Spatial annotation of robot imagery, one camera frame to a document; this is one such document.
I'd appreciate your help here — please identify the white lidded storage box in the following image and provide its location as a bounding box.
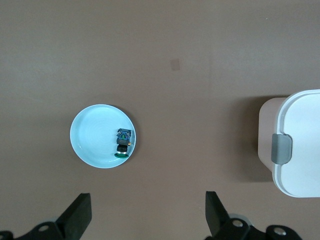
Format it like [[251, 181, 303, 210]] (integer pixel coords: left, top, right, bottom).
[[258, 89, 320, 199]]

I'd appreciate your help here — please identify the green push-button switch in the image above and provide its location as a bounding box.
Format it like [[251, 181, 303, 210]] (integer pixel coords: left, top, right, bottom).
[[113, 127, 133, 159]]

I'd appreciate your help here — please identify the light blue round plate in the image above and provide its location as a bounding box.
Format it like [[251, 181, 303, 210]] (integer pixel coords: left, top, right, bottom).
[[69, 104, 137, 169]]

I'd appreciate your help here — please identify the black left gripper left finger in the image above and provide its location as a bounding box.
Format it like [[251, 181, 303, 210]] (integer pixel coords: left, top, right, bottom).
[[0, 193, 92, 240]]

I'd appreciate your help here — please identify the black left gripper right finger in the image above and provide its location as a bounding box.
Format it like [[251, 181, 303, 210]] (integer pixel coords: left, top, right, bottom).
[[204, 191, 301, 240]]

